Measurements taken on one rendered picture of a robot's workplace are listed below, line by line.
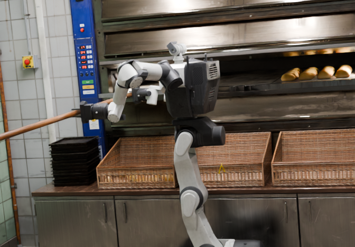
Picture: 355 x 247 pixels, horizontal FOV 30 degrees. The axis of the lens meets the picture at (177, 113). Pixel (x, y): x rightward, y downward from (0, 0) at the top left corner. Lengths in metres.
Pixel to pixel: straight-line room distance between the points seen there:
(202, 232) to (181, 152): 0.49
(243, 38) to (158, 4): 0.66
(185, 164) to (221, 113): 0.95
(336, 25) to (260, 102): 0.73
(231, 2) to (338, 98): 0.97
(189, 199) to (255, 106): 1.09
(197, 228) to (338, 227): 0.87
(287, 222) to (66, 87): 1.96
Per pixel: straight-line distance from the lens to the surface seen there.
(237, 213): 4.24
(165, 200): 4.33
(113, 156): 4.77
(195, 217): 3.85
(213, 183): 4.27
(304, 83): 4.57
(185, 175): 3.85
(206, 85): 3.66
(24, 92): 5.22
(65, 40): 5.03
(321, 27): 4.54
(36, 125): 3.26
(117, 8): 4.86
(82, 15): 4.94
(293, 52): 4.46
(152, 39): 4.78
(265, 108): 4.62
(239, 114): 4.65
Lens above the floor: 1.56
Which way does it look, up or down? 7 degrees down
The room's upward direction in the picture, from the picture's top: 5 degrees counter-clockwise
